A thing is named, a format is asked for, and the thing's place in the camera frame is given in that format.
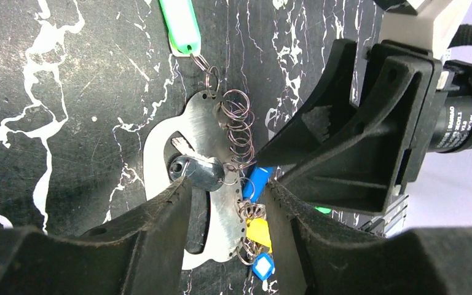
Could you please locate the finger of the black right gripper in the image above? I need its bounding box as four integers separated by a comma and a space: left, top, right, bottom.
274, 55, 443, 216
255, 39, 357, 167

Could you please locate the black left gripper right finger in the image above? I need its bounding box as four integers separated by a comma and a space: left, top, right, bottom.
263, 181, 472, 294

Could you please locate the light blue key tag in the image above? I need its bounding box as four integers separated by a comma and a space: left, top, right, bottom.
251, 253, 275, 281

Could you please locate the green key tag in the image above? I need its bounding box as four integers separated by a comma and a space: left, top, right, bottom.
315, 206, 332, 214
159, 0, 202, 57

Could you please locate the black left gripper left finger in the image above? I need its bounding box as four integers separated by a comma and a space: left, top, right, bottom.
0, 177, 192, 294

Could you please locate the yellow key tag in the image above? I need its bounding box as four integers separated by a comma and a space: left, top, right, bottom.
246, 218, 272, 253

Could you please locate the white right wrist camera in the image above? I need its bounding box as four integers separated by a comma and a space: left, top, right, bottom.
376, 0, 472, 59

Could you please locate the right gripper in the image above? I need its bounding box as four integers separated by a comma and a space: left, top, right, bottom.
395, 24, 472, 237

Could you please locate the loose green key tag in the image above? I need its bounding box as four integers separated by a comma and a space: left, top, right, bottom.
315, 206, 332, 214

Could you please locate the black key fob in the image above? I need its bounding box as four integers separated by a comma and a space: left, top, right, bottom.
168, 155, 225, 192

